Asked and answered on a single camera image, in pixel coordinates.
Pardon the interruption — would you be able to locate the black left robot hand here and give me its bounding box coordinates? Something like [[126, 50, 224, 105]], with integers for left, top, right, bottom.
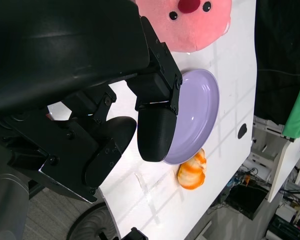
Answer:
[[0, 0, 183, 204]]

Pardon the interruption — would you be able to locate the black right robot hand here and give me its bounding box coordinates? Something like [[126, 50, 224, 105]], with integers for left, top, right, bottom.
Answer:
[[119, 226, 150, 240]]

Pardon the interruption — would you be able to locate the pink plush beaver doll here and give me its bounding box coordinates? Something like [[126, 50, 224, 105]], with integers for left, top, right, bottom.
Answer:
[[135, 0, 233, 53]]

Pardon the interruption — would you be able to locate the purple round plate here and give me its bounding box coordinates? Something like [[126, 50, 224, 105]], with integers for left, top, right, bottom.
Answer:
[[162, 68, 220, 166]]

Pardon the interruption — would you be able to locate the orange striped bread toy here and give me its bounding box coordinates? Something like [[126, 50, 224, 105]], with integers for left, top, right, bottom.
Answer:
[[177, 147, 208, 192]]

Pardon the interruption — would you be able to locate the black box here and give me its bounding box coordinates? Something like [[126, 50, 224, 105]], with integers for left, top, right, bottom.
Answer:
[[225, 184, 269, 221]]

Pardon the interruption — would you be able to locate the grey robot body shell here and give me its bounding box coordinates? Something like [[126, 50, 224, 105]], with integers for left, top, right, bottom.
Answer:
[[0, 172, 30, 240]]

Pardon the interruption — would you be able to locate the white side table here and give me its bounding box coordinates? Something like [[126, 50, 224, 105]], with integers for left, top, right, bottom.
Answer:
[[266, 134, 300, 203]]

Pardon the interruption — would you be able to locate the green cloth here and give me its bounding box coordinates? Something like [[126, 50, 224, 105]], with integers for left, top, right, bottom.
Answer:
[[281, 69, 300, 140]]

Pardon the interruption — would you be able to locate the black backdrop cloth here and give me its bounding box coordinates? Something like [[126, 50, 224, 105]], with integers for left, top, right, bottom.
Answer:
[[254, 0, 300, 126]]

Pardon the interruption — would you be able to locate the black round cable grommet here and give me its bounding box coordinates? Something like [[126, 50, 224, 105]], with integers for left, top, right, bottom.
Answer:
[[237, 122, 249, 140]]

